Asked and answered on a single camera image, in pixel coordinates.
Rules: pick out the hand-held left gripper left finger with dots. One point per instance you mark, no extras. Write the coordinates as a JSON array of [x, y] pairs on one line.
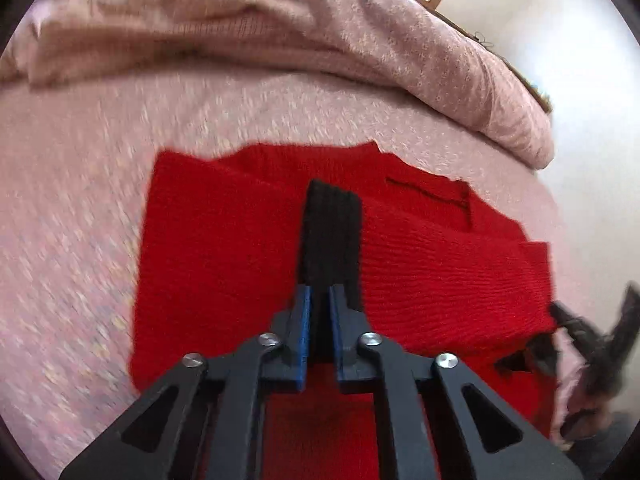
[[301, 330]]

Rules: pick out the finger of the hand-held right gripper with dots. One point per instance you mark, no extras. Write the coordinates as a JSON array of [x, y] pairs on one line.
[[572, 322], [627, 320]]

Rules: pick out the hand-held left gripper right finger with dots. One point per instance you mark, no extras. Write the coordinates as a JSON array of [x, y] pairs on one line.
[[336, 330]]

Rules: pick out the red knitted sweater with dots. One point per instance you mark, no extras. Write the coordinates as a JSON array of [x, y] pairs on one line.
[[225, 240]]

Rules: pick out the wooden window cabinet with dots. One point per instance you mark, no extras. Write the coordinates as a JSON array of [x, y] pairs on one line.
[[544, 99]]

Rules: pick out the pink floral duvet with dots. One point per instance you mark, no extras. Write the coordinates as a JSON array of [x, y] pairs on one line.
[[250, 20]]

